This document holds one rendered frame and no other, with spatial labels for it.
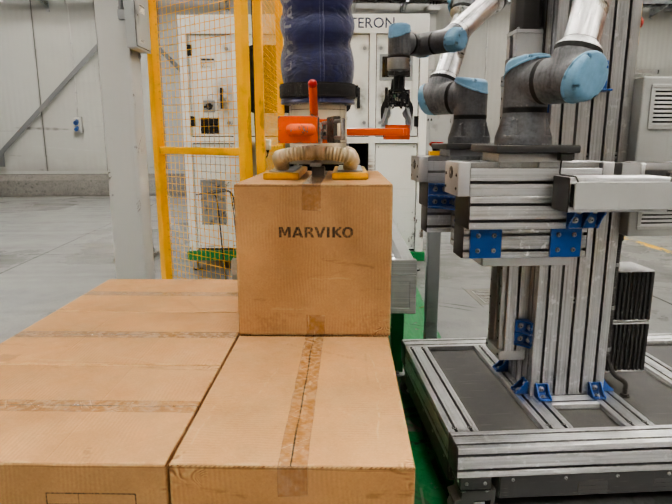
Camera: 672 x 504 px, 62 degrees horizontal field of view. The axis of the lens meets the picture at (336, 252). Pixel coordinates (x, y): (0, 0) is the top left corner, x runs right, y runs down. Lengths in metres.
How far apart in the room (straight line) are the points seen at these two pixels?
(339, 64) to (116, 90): 1.57
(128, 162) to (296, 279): 1.67
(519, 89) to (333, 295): 0.73
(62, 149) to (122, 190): 8.74
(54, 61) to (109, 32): 8.78
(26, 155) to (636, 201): 11.17
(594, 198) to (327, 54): 0.79
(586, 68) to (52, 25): 10.91
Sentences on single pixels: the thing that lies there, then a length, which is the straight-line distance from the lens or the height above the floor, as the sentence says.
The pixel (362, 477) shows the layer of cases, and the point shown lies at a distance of 0.96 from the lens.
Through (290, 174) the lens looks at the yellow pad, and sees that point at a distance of 1.54.
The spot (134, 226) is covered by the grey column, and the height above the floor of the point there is 0.62.
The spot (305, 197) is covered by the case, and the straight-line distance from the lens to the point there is 1.41.
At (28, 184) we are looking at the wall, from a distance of 11.83.
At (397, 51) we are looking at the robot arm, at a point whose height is 1.34.
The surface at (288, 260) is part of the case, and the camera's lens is 1.44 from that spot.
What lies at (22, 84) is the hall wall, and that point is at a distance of 11.96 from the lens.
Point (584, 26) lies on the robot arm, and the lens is 1.56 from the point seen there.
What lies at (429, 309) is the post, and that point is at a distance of 2.75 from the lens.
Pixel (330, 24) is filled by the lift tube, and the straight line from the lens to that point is 1.63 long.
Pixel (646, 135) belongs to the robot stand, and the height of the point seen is 1.06.
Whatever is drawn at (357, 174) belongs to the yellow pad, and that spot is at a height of 0.96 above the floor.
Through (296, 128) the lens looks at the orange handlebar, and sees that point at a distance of 1.05.
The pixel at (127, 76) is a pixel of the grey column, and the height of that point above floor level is 1.35.
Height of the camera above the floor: 1.06
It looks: 12 degrees down
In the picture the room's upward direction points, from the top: straight up
